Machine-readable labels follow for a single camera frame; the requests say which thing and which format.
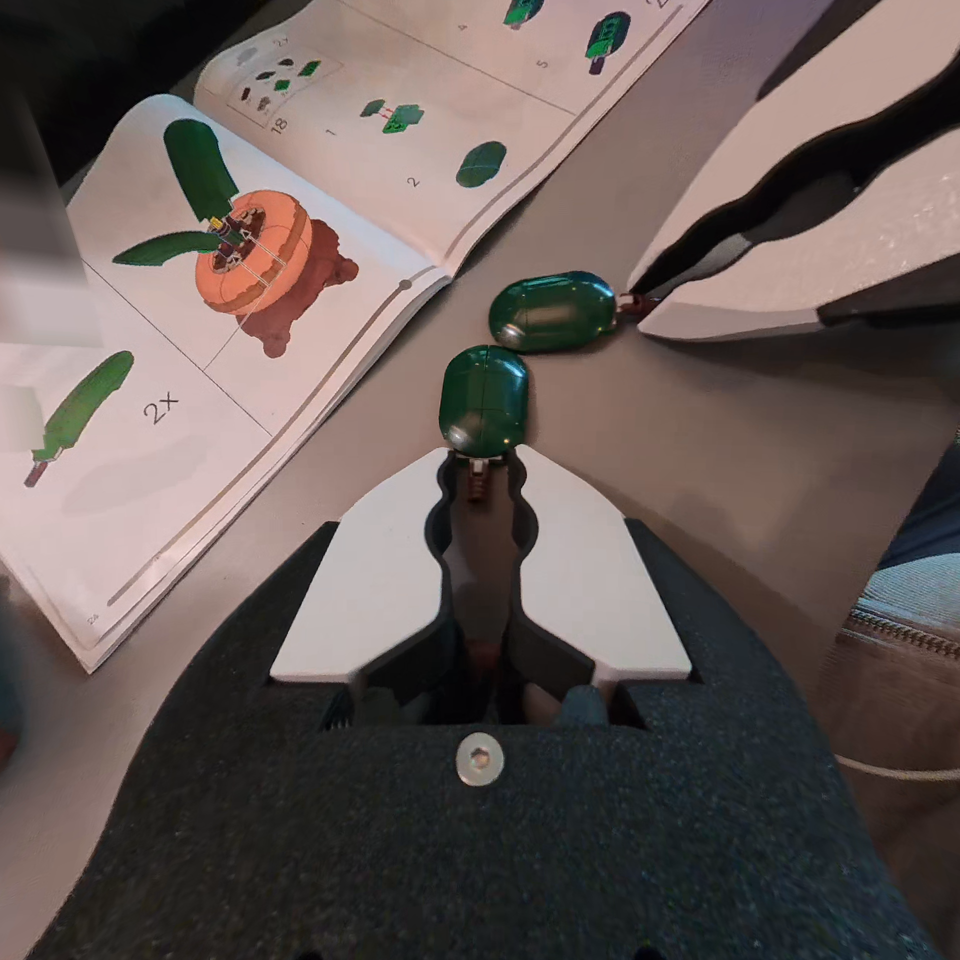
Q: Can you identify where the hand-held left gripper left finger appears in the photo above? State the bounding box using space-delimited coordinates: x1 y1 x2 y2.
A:
267 446 460 689

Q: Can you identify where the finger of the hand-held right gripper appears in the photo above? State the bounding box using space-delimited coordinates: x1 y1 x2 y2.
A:
636 138 960 344
627 0 960 299

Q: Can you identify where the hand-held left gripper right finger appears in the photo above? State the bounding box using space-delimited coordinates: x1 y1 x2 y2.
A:
508 442 694 687

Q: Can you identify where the green toy leaf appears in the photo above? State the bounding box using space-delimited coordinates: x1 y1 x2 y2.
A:
487 270 663 355
438 343 531 504

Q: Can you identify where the building instruction booklet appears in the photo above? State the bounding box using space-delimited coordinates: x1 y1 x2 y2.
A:
0 0 714 674

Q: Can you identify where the grey desk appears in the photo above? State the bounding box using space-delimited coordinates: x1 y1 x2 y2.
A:
0 0 960 960

